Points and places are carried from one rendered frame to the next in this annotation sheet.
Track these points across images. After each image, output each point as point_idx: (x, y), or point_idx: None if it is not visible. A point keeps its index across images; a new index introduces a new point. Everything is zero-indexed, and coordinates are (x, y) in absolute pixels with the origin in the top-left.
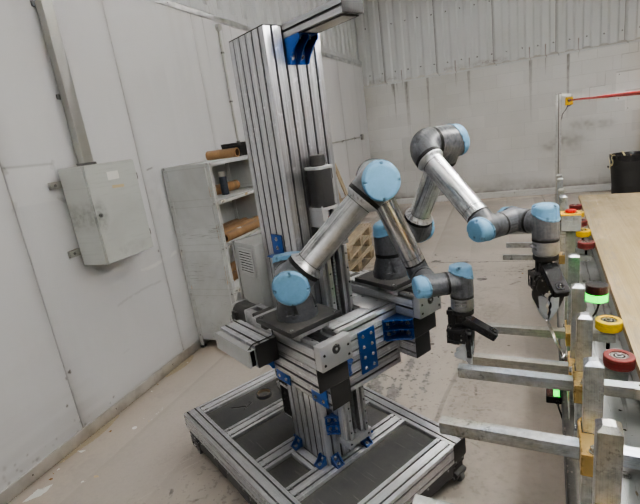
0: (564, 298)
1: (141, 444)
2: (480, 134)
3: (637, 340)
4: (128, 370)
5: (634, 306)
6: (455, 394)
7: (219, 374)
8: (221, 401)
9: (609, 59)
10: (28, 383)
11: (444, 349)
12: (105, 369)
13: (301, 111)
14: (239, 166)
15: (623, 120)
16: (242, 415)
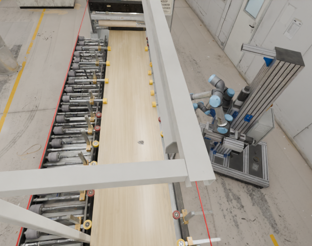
0: (177, 188)
1: (273, 144)
2: None
3: (157, 125)
4: None
5: (157, 142)
6: (207, 204)
7: (298, 183)
8: (263, 151)
9: None
10: (302, 115)
11: (230, 245)
12: (311, 142)
13: (259, 76)
14: None
15: None
16: (251, 149)
